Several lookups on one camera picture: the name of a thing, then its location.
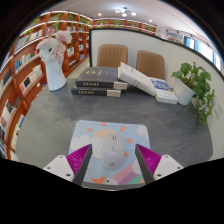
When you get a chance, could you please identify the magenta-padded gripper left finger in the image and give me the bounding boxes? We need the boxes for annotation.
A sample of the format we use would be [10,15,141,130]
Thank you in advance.
[43,143,94,186]

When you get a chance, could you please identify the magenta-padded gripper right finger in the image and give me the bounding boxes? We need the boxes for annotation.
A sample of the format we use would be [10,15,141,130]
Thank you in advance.
[134,143,184,185]

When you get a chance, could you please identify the white computer mouse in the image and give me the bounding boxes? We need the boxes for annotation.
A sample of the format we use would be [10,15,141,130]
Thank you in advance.
[100,133,127,170]

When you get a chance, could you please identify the sky print mouse pad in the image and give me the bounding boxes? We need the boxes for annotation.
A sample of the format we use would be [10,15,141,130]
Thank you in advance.
[67,120,152,186]

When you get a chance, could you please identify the green plant in white pot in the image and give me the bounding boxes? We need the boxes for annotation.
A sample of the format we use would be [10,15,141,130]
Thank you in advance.
[171,61,216,124]

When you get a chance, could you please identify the white ceramic vase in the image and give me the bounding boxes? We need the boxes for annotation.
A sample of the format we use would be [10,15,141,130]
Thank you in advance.
[44,59,68,92]

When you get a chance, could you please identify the thick white book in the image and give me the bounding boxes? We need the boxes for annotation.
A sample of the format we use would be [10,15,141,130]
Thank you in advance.
[117,61,158,98]

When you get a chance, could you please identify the large orange bookshelf unit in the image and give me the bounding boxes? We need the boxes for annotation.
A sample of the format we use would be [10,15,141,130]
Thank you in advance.
[0,10,94,163]

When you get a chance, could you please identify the tan padded chair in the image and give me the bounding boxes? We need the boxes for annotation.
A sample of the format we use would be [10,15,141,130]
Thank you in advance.
[135,49,166,81]
[96,43,129,69]

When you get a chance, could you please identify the pink and white flowers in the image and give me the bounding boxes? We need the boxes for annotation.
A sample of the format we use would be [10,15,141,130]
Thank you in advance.
[35,28,73,64]

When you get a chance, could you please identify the window with curtains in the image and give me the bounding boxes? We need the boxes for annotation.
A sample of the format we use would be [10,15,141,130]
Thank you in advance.
[166,29,224,73]

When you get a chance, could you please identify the orange shelf unit with plants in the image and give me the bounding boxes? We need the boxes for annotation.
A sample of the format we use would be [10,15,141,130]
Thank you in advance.
[92,18,158,34]

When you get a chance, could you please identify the ceiling light cluster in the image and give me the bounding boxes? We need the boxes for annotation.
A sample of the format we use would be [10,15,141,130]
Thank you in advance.
[114,6,138,18]

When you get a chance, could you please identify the white wall socket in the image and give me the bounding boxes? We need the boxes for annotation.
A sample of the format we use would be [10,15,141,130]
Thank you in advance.
[213,99,224,120]

